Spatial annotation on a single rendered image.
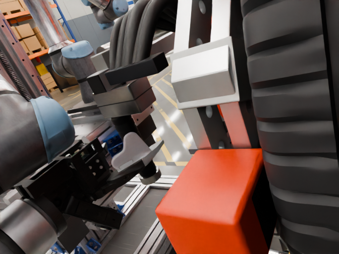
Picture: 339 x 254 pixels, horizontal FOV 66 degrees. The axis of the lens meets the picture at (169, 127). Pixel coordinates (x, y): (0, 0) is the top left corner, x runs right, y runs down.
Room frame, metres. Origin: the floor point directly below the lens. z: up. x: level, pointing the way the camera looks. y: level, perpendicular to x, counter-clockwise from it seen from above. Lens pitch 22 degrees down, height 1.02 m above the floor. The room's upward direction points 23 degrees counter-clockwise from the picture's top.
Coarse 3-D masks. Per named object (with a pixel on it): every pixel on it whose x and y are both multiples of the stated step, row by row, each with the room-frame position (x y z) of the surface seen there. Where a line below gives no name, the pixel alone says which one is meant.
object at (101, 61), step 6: (156, 30) 0.50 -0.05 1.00; (162, 30) 0.50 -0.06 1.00; (156, 36) 0.51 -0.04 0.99; (108, 42) 0.46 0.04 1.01; (102, 48) 0.43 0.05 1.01; (108, 48) 0.43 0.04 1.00; (96, 54) 0.43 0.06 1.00; (102, 54) 0.42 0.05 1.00; (108, 54) 0.43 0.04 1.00; (96, 60) 0.43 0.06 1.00; (102, 60) 0.42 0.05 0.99; (108, 60) 0.42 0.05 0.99; (96, 66) 0.43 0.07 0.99; (102, 66) 0.42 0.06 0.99; (108, 66) 0.42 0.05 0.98
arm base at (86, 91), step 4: (88, 76) 1.09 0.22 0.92; (80, 80) 1.10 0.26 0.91; (84, 80) 1.09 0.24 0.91; (80, 84) 1.11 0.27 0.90; (84, 84) 1.09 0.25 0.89; (88, 84) 1.09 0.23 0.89; (80, 88) 1.12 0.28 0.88; (84, 88) 1.09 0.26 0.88; (88, 88) 1.08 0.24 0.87; (84, 92) 1.09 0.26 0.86; (88, 92) 1.08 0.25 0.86; (92, 92) 1.08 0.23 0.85; (84, 96) 1.09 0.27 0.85; (88, 96) 1.08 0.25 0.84; (92, 96) 1.07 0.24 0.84; (84, 100) 1.10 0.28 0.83; (88, 100) 1.08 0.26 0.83; (92, 100) 1.07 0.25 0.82
